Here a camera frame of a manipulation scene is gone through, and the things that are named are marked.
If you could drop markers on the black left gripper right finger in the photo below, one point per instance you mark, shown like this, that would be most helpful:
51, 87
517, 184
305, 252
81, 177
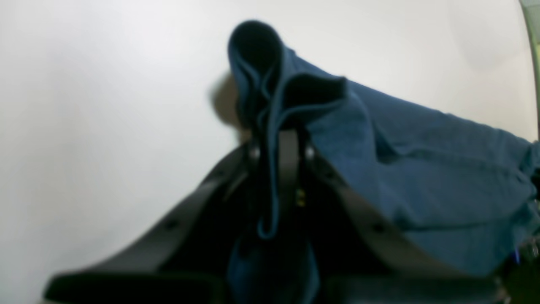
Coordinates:
360, 257

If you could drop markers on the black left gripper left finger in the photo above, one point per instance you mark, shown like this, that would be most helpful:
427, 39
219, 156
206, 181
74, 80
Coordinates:
182, 259

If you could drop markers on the dark blue t-shirt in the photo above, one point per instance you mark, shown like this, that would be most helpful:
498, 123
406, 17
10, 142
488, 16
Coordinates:
462, 192

